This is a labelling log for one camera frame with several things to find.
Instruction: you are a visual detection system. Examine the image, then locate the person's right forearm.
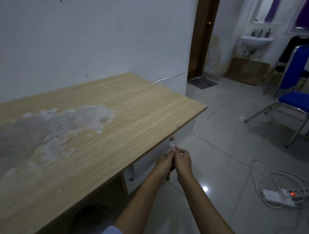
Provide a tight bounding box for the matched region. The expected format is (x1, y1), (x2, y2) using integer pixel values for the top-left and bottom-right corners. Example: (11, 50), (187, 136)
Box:
(177, 175), (235, 234)

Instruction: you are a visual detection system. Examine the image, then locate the white desk drawer unit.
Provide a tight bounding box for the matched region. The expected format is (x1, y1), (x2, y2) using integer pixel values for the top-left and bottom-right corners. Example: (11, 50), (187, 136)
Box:
(121, 118), (196, 196)

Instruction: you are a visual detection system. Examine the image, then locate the white cable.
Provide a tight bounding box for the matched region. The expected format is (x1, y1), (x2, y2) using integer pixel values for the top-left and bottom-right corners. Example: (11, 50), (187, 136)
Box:
(248, 160), (309, 210)

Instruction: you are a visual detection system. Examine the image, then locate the purple curtain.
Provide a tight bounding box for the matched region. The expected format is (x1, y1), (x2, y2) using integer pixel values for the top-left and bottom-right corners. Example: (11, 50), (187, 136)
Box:
(295, 0), (309, 29)

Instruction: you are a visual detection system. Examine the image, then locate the white wall sink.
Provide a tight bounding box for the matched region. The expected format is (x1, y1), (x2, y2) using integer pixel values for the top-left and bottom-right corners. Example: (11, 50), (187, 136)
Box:
(240, 35), (275, 49)

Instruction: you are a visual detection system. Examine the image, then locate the white power strip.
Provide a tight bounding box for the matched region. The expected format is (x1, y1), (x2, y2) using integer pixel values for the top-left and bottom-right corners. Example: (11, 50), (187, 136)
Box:
(280, 185), (309, 206)

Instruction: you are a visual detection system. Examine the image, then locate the black metal frame chair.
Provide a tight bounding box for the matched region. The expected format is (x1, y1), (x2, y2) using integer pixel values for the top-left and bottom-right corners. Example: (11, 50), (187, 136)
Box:
(263, 35), (309, 96)

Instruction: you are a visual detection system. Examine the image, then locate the metal drawer handle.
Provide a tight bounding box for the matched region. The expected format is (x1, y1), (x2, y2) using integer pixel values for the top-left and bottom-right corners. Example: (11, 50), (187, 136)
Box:
(129, 137), (175, 182)

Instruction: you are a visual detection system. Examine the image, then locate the blue metal frame chair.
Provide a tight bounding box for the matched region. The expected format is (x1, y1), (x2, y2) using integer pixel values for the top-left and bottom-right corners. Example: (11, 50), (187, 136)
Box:
(244, 44), (309, 149)

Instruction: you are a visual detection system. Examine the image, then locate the sink drain pipe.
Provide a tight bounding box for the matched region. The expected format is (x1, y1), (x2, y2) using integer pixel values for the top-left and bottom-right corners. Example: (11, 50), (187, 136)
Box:
(242, 48), (257, 59)

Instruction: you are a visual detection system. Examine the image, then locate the person's left hand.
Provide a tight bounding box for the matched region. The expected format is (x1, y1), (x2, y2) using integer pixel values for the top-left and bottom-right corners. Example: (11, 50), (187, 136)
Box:
(154, 150), (175, 180)

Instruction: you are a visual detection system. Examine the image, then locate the brown cardboard box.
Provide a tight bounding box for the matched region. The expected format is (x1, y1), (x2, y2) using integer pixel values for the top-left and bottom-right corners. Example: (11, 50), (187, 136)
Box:
(226, 56), (270, 86)

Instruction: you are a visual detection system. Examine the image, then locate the person's right hand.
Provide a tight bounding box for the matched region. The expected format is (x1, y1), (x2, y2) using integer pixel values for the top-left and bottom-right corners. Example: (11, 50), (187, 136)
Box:
(173, 148), (194, 182)

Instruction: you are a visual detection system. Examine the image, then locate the person's left forearm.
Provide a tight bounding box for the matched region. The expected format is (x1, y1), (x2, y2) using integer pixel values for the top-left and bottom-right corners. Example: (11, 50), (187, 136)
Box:
(113, 175), (168, 234)

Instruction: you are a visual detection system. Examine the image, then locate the grey door mat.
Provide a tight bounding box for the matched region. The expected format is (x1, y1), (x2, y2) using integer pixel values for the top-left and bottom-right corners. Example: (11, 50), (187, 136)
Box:
(187, 77), (219, 90)

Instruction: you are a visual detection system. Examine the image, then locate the white framed mirror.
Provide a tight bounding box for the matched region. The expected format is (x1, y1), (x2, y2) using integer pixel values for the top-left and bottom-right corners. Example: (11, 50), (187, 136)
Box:
(251, 0), (285, 24)

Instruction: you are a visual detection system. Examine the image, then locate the white wall cable duct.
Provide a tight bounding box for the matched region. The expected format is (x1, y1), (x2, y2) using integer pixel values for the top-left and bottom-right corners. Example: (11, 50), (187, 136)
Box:
(154, 71), (188, 83)

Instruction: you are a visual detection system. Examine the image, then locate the white framed window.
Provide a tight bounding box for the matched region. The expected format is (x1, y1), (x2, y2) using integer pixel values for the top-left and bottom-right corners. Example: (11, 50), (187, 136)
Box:
(285, 0), (309, 37)

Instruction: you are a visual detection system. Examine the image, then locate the brown wooden door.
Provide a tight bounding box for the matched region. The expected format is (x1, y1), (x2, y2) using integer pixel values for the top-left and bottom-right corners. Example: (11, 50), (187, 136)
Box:
(187, 0), (220, 81)

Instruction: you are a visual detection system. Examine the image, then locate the white flat adapter box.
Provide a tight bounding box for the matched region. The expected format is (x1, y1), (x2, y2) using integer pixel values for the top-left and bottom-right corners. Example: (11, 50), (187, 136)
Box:
(262, 189), (296, 209)

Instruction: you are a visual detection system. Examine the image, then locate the white shirt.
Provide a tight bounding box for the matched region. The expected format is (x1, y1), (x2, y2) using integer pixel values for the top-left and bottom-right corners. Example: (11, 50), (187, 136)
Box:
(101, 224), (119, 234)

